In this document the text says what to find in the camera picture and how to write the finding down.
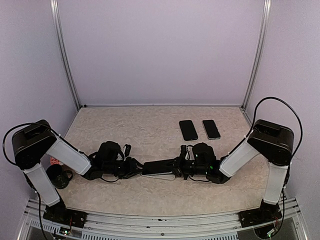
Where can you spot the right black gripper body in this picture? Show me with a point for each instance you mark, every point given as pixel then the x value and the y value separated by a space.
pixel 187 168

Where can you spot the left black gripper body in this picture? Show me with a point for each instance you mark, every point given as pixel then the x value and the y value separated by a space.
pixel 125 171

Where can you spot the black phone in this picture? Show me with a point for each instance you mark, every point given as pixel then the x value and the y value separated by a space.
pixel 155 167

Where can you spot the clear plain phone case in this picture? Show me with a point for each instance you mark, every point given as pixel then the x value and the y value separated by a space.
pixel 169 176

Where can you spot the black phone case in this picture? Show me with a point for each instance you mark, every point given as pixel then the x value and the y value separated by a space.
pixel 188 130

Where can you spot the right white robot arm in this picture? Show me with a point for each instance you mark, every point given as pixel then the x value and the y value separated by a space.
pixel 186 197

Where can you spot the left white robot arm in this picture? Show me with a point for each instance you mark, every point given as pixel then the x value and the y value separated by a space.
pixel 48 162

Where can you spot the dark green mug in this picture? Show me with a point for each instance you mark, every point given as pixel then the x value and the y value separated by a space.
pixel 59 177

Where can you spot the red white patterned bowl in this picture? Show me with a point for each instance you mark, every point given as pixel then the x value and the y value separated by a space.
pixel 54 161

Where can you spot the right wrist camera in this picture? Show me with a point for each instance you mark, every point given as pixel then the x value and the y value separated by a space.
pixel 186 151

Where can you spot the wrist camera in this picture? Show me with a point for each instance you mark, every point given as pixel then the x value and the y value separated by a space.
pixel 186 151
pixel 126 150

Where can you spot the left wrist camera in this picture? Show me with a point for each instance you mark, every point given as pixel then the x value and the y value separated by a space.
pixel 126 150

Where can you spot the front aluminium rail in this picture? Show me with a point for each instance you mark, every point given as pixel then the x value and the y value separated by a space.
pixel 108 226

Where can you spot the left aluminium frame post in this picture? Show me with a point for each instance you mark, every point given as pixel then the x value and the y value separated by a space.
pixel 63 53

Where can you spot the aluminium frame post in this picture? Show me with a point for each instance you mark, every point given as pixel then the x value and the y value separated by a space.
pixel 63 53
pixel 258 53

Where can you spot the right aluminium frame post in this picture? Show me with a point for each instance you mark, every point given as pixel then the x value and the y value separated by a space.
pixel 258 53

